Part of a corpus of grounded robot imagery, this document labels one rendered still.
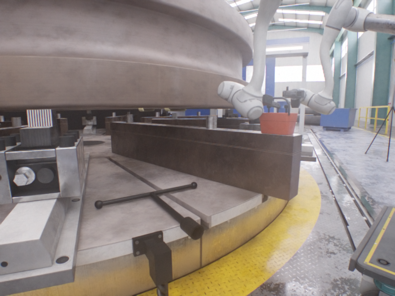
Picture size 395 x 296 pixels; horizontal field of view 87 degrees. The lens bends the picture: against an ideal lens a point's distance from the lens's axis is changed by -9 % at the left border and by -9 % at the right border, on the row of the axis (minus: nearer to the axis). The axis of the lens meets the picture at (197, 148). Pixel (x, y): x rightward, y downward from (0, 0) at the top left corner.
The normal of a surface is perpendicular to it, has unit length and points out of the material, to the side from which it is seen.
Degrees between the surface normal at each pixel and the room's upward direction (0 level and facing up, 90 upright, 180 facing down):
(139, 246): 90
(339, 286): 0
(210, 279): 0
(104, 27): 90
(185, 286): 0
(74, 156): 90
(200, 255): 90
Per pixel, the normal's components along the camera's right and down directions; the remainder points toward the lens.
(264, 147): -0.69, 0.12
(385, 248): 0.00, -0.99
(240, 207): 0.65, 0.12
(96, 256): 0.46, 0.15
